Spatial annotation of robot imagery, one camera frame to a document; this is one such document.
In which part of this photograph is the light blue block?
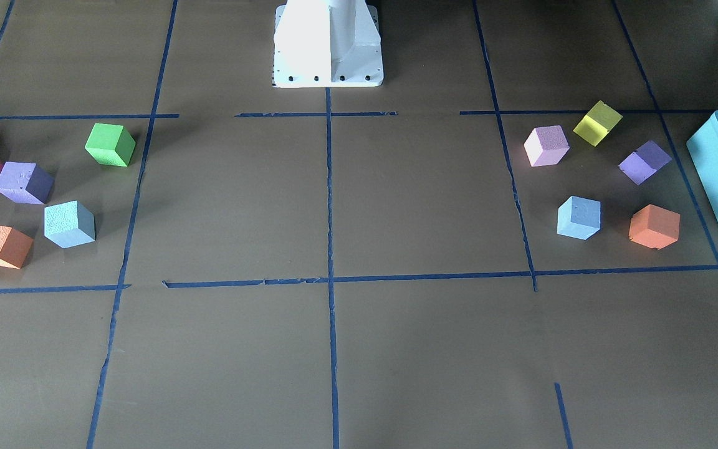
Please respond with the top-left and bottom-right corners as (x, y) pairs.
(44, 201), (96, 248)
(557, 196), (601, 241)

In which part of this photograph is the yellow foam block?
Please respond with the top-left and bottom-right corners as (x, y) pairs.
(573, 100), (622, 146)

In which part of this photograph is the purple foam block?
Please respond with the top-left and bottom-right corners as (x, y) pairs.
(618, 140), (672, 186)
(0, 162), (54, 204)

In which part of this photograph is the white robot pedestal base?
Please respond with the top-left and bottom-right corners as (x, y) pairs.
(272, 1), (385, 89)

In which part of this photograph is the light pink foam block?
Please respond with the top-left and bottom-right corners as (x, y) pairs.
(524, 125), (570, 167)

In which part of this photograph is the green foam block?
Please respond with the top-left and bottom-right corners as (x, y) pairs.
(84, 123), (136, 167)

